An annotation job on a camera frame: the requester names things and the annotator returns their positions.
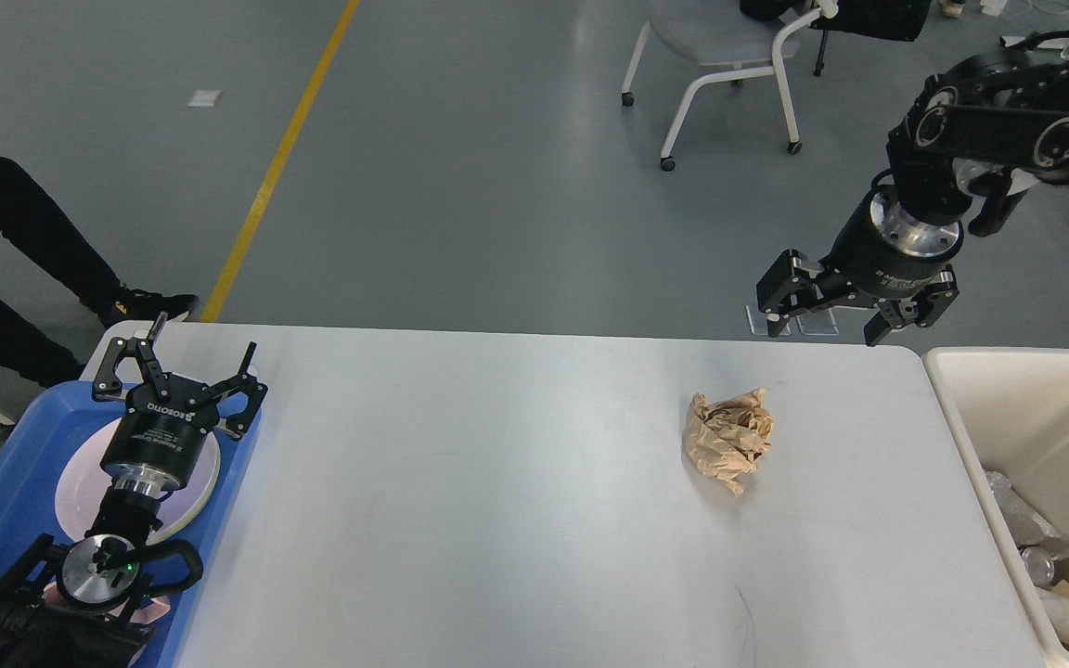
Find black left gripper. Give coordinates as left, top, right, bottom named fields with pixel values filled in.
left=92, top=310, right=269, bottom=493

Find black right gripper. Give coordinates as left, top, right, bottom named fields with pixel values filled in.
left=755, top=186, right=964, bottom=347

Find pink plate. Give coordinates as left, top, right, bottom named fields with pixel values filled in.
left=55, top=418, right=222, bottom=543

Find brown paper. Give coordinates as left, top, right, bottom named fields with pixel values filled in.
left=682, top=388, right=775, bottom=497

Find small silver foil bag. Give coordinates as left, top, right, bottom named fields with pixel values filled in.
left=985, top=470, right=1069, bottom=559

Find white paper cup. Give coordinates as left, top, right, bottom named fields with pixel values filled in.
left=1036, top=588, right=1069, bottom=648

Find crushed red can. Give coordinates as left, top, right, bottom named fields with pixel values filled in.
left=1019, top=546, right=1057, bottom=589

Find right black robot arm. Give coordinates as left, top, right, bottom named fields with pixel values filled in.
left=756, top=31, right=1069, bottom=346

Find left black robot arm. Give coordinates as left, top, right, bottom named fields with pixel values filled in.
left=0, top=320, right=268, bottom=667

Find beige plastic bin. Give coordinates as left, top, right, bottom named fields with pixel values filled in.
left=923, top=347, right=1069, bottom=667

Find walking person black sneakers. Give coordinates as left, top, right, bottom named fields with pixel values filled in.
left=739, top=0, right=967, bottom=77

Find person in black left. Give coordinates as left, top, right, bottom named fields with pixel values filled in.
left=0, top=157, right=199, bottom=388

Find grey white office chair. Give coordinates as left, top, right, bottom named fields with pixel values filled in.
left=620, top=1, right=840, bottom=173

